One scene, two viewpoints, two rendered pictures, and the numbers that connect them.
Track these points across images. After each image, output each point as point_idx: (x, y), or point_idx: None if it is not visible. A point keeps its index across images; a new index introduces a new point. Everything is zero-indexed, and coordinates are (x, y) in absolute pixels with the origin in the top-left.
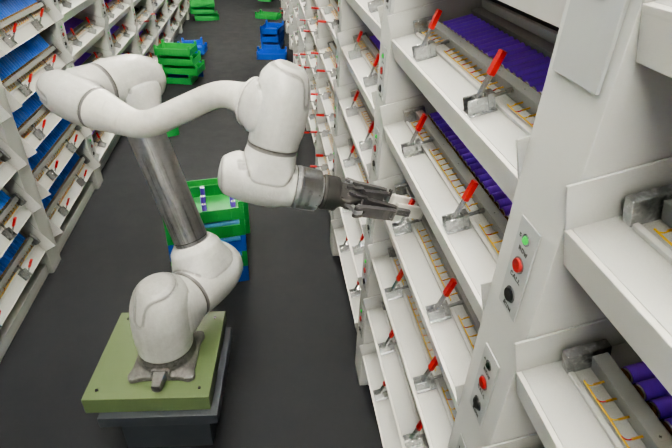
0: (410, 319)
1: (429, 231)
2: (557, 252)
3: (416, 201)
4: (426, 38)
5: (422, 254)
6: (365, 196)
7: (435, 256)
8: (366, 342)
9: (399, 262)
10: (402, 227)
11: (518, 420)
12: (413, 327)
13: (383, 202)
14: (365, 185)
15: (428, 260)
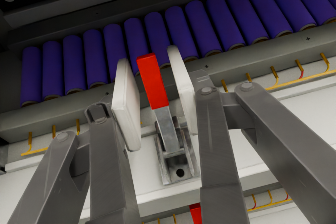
0: (273, 216)
1: (227, 67)
2: None
3: (129, 68)
4: None
5: (287, 102)
6: (227, 193)
7: (295, 73)
8: None
9: (253, 188)
10: (186, 143)
11: None
12: (293, 211)
13: (207, 123)
14: (40, 221)
15: (323, 83)
